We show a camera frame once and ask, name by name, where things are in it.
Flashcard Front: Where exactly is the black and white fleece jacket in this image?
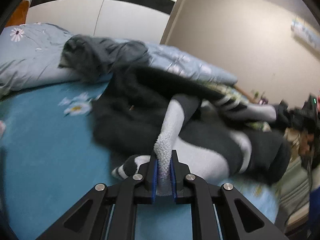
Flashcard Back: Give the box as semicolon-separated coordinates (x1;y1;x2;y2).
92;66;290;196

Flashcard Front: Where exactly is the wooden headboard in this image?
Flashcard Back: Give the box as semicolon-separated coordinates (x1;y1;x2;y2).
5;0;29;27

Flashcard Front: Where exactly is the operator right hand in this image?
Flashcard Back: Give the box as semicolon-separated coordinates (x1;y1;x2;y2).
298;130;314;169

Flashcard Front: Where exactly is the white black sliding wardrobe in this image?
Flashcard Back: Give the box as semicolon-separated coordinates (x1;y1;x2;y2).
26;0;177;44

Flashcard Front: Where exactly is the light green sheet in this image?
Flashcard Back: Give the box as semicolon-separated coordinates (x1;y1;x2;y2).
272;156;310;222

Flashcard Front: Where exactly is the blue floral duvet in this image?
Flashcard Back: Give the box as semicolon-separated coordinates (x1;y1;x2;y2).
1;23;238;96

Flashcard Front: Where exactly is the dark grey garment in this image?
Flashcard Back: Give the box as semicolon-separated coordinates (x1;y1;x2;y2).
57;34;151;83

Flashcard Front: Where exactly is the wall picture poster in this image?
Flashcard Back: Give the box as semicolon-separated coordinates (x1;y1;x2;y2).
291;16;319;52

